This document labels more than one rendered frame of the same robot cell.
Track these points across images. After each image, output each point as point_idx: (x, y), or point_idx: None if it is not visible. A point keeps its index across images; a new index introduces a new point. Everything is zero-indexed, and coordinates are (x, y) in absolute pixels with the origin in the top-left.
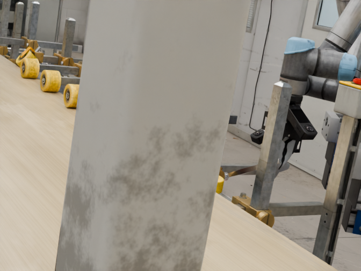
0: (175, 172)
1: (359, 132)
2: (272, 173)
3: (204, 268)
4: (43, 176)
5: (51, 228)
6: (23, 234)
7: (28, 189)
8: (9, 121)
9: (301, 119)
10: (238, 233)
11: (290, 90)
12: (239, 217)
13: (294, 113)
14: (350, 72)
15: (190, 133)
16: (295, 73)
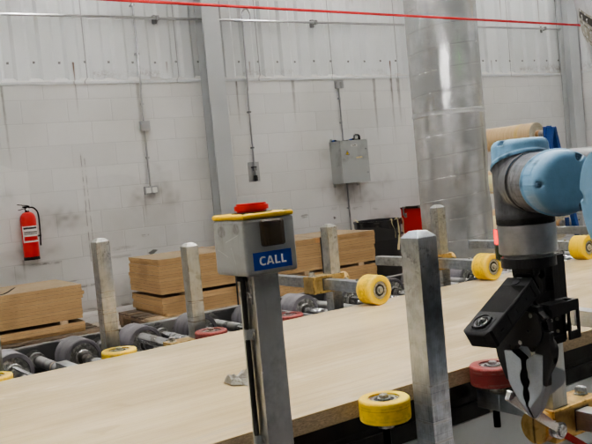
0: None
1: (241, 302)
2: (426, 406)
3: (18, 439)
4: None
5: (92, 388)
6: (72, 385)
7: (199, 366)
8: (447, 321)
9: (494, 304)
10: (144, 439)
11: (414, 242)
12: (213, 432)
13: (497, 292)
14: (532, 193)
15: None
16: (495, 212)
